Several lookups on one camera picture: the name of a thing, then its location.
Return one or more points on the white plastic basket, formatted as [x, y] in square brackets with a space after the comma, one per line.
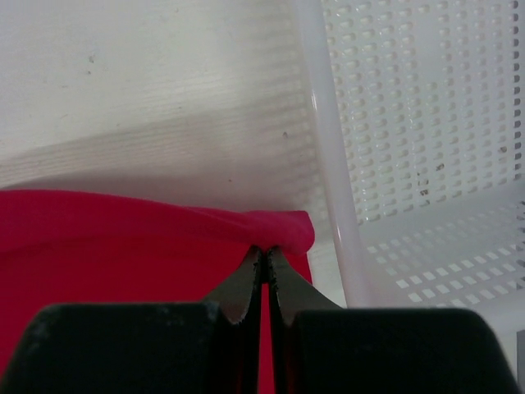
[419, 108]

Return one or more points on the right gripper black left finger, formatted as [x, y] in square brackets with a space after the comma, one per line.
[209, 346]

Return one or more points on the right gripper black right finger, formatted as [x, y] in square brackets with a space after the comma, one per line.
[319, 347]

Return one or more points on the red t shirt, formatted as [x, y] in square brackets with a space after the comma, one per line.
[60, 247]

